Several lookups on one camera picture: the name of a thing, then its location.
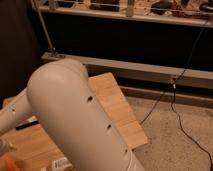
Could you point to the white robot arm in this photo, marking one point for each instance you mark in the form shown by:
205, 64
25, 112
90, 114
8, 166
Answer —
58, 94

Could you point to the grey metal shelf frame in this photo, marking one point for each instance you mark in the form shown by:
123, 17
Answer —
149, 59

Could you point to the white labelled box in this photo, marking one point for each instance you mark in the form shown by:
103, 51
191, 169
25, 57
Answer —
61, 164

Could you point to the orange pepper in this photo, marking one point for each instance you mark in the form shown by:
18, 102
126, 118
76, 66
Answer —
10, 164

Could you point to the blue-grey round object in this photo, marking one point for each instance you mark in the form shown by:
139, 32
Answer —
5, 146

